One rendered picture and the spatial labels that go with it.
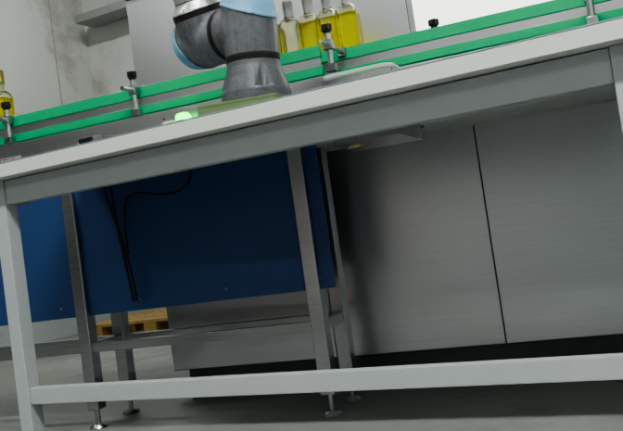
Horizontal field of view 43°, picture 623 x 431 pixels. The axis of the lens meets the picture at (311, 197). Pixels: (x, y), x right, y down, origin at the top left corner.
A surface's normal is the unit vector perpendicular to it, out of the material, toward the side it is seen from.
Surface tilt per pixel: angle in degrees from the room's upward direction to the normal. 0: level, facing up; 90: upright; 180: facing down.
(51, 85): 90
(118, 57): 90
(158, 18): 90
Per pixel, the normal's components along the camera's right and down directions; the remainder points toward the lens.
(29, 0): 0.88, -0.15
